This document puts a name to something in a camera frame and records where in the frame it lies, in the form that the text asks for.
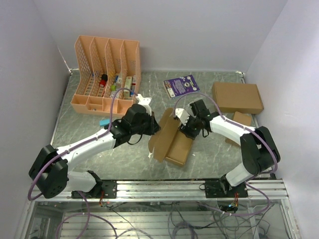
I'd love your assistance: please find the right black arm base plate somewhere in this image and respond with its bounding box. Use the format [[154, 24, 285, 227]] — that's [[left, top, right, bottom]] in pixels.
[[199, 179, 248, 198]]

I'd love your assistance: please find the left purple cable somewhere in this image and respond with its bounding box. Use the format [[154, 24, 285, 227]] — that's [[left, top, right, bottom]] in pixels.
[[27, 87, 139, 201]]

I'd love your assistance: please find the white green carton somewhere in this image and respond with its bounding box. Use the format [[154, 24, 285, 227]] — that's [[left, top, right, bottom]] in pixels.
[[123, 76, 133, 98]]

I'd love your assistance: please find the aluminium rail frame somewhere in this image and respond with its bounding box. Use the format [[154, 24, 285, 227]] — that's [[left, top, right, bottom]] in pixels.
[[14, 179, 300, 239]]

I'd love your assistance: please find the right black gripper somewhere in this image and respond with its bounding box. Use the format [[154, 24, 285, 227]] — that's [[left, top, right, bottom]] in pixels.
[[178, 113, 201, 139]]

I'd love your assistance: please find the blue block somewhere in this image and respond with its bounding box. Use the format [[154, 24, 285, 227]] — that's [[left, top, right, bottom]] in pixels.
[[99, 119, 110, 127]]

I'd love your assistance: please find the red black bottle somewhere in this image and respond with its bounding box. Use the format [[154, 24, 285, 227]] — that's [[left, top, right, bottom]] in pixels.
[[99, 74, 108, 88]]

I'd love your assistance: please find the large folded cardboard box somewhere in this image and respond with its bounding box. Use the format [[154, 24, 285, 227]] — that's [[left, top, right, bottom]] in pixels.
[[212, 82, 264, 115]]

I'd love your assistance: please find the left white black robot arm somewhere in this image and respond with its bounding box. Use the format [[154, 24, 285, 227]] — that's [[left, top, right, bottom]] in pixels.
[[28, 104, 160, 199]]

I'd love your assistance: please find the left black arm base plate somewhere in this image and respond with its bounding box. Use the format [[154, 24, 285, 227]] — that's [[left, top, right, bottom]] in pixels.
[[82, 180, 117, 199]]

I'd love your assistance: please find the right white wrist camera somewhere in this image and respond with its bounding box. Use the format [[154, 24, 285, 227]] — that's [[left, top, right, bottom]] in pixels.
[[174, 108, 190, 126]]

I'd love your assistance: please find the brown cardboard box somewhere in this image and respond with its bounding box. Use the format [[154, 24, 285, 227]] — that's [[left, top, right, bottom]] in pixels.
[[148, 108, 193, 167]]

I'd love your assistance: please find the purple book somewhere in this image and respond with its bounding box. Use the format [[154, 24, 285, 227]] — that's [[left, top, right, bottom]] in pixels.
[[163, 75, 200, 99]]

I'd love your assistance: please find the small folded cardboard box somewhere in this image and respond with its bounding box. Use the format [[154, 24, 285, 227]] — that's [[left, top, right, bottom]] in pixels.
[[224, 111, 253, 147]]

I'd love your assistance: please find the pink plastic file organizer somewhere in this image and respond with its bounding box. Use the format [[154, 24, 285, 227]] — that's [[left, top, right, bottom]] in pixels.
[[71, 35, 142, 117]]

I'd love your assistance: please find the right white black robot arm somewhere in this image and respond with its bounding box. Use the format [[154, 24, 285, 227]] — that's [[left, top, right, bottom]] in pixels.
[[174, 100, 281, 197]]

